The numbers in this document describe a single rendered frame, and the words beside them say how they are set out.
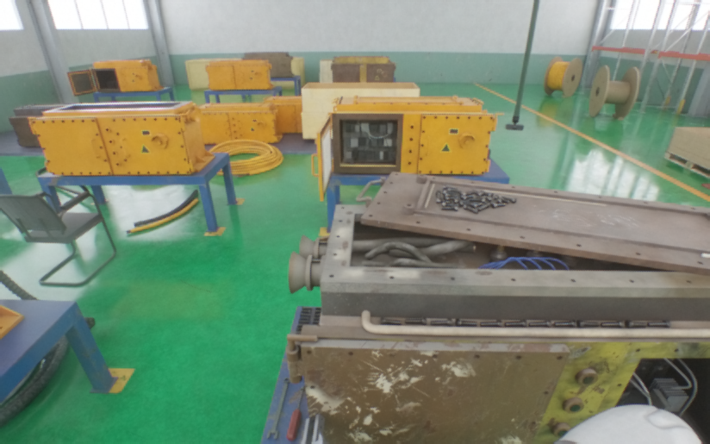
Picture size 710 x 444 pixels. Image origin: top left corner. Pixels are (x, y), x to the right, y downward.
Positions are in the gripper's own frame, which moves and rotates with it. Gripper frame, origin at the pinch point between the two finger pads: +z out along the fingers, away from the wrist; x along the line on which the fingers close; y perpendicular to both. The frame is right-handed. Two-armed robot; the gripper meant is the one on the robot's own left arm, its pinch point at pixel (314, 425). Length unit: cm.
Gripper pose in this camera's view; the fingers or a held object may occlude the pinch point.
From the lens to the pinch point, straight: 112.9
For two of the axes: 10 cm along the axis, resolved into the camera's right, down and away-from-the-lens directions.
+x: 8.2, -4.9, -3.0
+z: 0.4, -4.7, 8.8
